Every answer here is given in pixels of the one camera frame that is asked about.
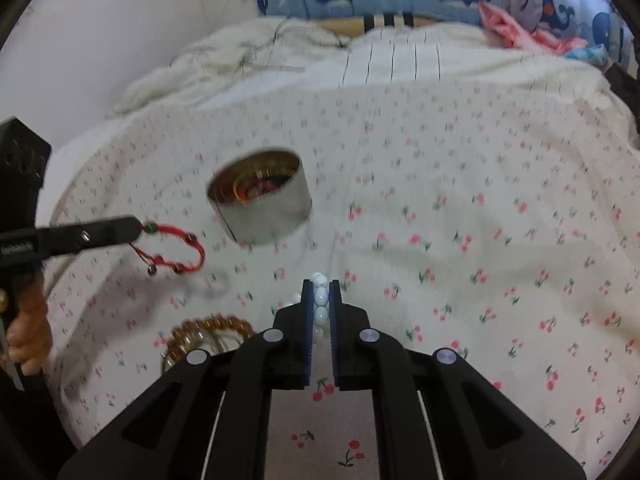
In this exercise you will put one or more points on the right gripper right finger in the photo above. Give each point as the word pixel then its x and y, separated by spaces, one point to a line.
pixel 362 356

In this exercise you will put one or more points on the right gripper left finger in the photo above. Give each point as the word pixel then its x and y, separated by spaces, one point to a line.
pixel 280 357

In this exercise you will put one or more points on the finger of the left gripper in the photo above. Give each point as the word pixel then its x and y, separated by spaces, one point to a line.
pixel 85 237

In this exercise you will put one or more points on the person's left hand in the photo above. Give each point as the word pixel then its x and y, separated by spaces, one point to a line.
pixel 29 335

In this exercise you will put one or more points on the round silver metal tin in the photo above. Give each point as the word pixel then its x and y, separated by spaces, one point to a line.
pixel 261 197

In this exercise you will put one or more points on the cherry print bed sheet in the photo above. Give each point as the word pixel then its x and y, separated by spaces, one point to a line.
pixel 502 223

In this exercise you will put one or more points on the white striped duvet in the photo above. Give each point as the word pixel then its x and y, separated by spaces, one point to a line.
pixel 267 54

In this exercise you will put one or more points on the striped tan pillow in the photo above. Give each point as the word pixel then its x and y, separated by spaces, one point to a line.
pixel 360 25

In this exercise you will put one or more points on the pink cloth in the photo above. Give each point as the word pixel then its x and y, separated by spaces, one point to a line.
pixel 513 36

